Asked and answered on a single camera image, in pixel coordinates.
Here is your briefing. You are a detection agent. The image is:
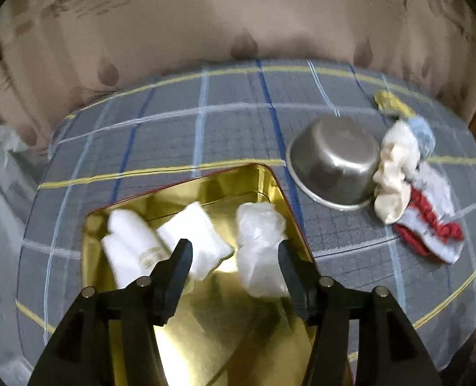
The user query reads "light blue towel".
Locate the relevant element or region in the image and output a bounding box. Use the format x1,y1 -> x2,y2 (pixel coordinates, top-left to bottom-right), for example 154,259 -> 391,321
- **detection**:
407,116 -> 436,159

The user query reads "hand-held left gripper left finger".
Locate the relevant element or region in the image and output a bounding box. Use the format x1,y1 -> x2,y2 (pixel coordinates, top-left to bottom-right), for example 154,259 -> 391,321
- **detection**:
27,238 -> 194,386

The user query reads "stainless steel bowl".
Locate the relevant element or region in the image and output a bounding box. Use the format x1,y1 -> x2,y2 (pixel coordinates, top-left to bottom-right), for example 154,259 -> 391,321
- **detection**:
285,116 -> 383,212

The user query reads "grey and red cloth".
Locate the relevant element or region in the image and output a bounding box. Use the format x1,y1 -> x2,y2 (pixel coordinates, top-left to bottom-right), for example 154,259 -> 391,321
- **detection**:
393,163 -> 464,265

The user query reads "beige leaf print curtain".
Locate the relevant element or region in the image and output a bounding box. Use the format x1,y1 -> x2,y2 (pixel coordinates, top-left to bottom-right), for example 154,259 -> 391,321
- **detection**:
0,0 -> 476,157

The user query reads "yellow cloth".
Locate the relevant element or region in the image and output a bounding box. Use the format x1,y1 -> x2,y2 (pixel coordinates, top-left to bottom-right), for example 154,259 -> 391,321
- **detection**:
374,90 -> 416,119

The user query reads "white sponge block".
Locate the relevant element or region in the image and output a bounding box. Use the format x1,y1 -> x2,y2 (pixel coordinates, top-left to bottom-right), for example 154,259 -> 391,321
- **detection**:
156,201 -> 234,282

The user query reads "white rolled cloth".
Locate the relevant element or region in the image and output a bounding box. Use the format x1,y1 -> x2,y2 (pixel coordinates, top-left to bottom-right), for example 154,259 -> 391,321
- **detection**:
100,208 -> 170,290

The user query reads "grey plaid bed sheet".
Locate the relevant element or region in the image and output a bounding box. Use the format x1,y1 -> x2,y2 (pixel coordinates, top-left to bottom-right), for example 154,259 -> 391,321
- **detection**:
16,60 -> 476,374

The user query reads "cream satin cloth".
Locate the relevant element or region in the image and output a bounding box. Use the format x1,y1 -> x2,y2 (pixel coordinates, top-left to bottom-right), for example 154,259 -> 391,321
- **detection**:
372,121 -> 421,225

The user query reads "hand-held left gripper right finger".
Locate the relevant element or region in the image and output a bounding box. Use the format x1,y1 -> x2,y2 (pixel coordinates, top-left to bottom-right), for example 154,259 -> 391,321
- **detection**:
277,240 -> 444,386

